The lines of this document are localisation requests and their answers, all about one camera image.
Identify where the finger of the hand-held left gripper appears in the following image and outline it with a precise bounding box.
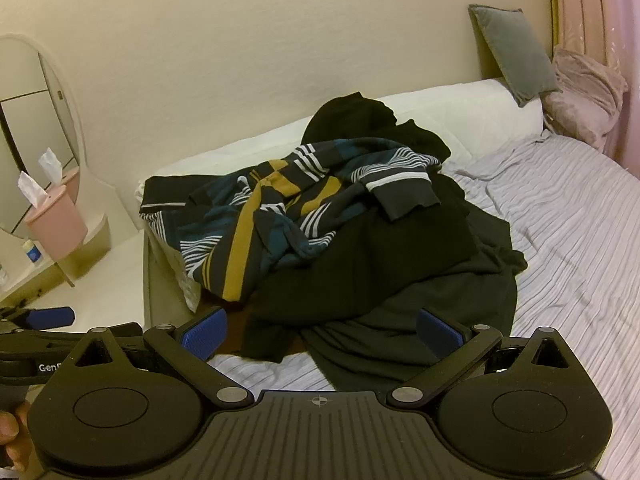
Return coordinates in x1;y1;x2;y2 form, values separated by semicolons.
0;322;146;356
0;305;76;333

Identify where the large black garment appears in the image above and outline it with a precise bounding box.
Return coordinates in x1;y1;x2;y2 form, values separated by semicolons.
242;172;528;363

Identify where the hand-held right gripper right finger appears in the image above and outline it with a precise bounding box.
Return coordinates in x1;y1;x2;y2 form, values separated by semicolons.
387;307;576;408

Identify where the pink tissue box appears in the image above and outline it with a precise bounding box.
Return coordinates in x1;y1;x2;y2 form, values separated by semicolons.
25;184;89;264

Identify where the grey cushion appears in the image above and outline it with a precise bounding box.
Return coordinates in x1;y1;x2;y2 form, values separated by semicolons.
467;4;561;108

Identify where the oval white-framed mirror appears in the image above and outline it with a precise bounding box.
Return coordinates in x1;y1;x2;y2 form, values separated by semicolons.
0;34;111;288

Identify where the white dressing table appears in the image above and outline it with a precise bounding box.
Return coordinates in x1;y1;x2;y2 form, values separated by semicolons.
0;210;147;333

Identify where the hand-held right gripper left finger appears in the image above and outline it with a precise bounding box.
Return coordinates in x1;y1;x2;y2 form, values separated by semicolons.
70;307;253;408

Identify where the pink pillow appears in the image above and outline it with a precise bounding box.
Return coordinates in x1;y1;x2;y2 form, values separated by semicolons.
542;45;630;153

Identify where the dark grey garment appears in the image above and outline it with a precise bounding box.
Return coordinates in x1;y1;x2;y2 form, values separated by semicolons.
302;255;518;393

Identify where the striped knit sweater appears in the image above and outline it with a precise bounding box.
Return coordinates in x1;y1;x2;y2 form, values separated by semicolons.
139;140;443;303

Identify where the person's left hand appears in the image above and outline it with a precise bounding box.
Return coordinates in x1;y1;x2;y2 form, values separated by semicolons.
0;399;34;474

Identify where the pink curtain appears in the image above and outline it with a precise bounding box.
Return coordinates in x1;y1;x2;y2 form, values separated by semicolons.
550;0;640;181

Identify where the white tissue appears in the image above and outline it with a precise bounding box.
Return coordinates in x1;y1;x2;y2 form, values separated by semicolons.
17;170;51;209

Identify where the long white pillow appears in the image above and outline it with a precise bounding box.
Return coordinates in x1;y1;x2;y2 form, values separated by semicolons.
134;78;546;201

